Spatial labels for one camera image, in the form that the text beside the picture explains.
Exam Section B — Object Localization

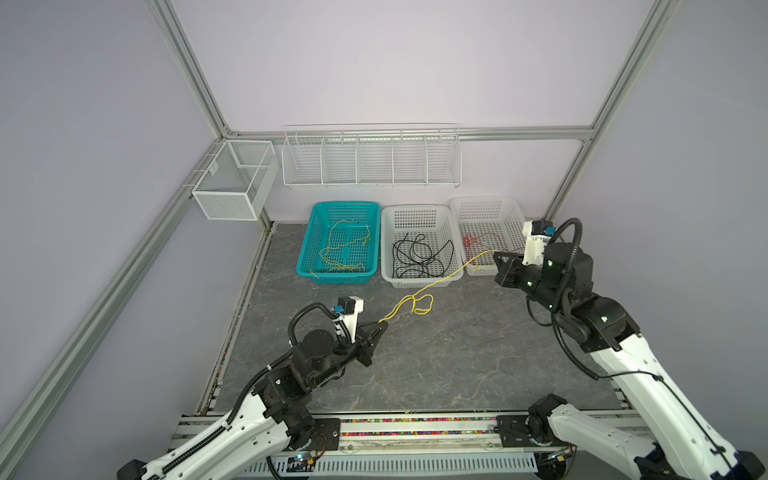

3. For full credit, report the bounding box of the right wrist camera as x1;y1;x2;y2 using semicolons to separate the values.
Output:
522;219;556;266

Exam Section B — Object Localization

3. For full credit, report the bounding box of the right white plastic basket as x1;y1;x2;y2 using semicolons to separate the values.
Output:
449;196;526;277

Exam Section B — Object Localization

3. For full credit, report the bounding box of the white wire wall shelf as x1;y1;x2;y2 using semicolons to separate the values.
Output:
281;123;463;189

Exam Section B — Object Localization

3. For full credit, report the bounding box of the white slotted cable duct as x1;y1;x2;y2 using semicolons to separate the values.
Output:
273;453;538;479

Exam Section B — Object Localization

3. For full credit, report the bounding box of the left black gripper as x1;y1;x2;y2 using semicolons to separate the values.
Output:
307;320;386;388

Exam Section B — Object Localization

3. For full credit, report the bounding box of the aluminium cage frame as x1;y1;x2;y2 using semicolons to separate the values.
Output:
1;1;679;479

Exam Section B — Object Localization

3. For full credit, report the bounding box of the white mesh wall box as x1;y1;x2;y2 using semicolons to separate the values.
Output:
192;140;279;221

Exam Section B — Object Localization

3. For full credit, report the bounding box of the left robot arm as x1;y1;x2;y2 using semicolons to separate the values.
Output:
116;323;388;479

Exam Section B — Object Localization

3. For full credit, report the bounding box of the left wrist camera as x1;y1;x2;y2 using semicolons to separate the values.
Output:
333;296;364;344

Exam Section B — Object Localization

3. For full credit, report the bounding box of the yellow cable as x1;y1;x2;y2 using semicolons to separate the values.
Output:
308;219;373;280

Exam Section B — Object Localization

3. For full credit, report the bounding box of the front aluminium rail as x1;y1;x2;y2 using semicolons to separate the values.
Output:
167;410;673;460

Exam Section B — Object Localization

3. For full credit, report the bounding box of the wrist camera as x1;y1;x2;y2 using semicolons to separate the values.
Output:
522;219;556;266
333;296;364;344

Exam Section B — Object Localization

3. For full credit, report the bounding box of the white plastic basket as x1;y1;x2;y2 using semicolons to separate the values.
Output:
449;196;526;277
380;204;465;290

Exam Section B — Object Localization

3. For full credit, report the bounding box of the teal plastic basket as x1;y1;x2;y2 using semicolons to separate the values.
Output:
296;201;381;285

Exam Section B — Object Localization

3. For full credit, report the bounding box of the middle white plastic basket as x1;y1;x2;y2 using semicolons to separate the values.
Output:
380;204;465;290

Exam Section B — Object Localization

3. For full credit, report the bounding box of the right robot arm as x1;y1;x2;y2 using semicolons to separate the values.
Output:
494;243;767;479

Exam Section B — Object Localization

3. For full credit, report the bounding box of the cable bundle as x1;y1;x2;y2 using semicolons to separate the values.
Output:
377;248;504;325

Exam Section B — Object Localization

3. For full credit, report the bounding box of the red cable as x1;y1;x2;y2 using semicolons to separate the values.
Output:
462;231;529;266

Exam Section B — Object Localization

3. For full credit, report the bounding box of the black cable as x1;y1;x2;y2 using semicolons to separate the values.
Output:
392;231;456;280

